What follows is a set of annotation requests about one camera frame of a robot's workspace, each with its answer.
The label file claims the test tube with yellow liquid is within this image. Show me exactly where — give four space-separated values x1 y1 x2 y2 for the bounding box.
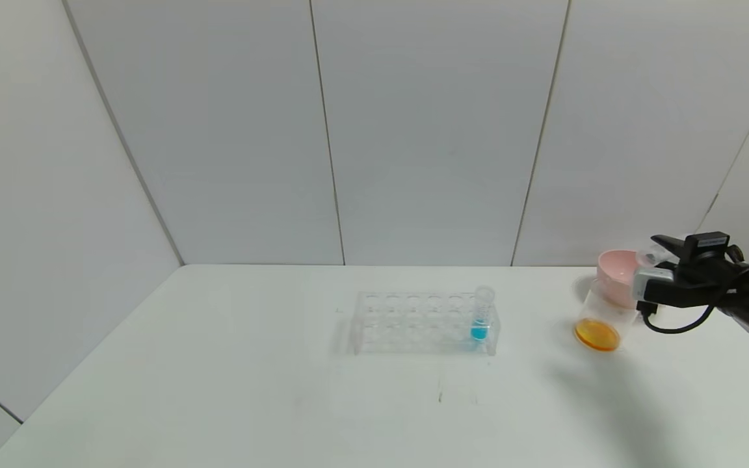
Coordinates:
636 246 671 267

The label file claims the clear plastic beaker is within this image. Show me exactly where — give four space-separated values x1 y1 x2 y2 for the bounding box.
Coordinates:
573 279 638 353

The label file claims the test tube with blue liquid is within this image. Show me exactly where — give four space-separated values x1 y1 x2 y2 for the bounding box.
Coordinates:
471 286 495 342

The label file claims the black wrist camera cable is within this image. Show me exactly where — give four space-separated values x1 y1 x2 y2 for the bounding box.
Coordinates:
641 302 718 334

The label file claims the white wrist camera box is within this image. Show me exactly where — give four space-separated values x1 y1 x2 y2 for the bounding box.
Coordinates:
632 266 676 302

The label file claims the pink bowl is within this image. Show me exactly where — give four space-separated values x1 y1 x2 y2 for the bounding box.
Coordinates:
596 250 648 309

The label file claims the clear acrylic test tube rack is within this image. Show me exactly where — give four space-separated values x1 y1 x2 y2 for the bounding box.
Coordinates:
348 291 500 357

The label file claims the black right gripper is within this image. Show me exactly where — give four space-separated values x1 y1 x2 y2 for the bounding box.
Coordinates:
650 231 744 286

